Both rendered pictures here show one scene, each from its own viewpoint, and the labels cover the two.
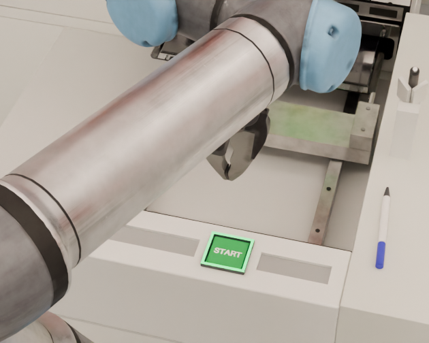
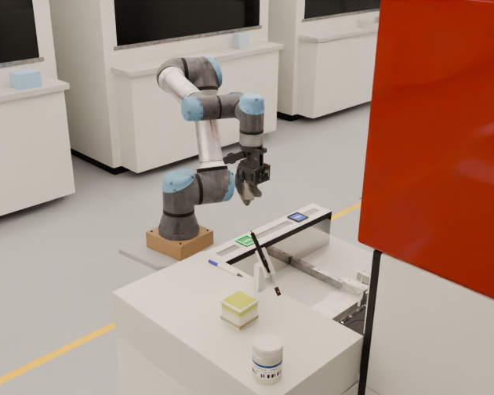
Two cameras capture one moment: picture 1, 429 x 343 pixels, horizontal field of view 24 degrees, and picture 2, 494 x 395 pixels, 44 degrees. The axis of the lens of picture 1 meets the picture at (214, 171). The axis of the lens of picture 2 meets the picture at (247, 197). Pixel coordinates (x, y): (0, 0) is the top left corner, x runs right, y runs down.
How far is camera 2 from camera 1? 235 cm
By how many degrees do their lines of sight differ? 92
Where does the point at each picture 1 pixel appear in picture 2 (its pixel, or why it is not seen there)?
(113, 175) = (169, 78)
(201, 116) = (176, 87)
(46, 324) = (213, 162)
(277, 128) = (326, 302)
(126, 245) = (269, 227)
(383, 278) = (205, 261)
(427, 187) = (234, 287)
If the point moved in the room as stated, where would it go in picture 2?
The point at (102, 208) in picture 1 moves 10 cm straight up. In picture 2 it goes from (165, 80) to (165, 51)
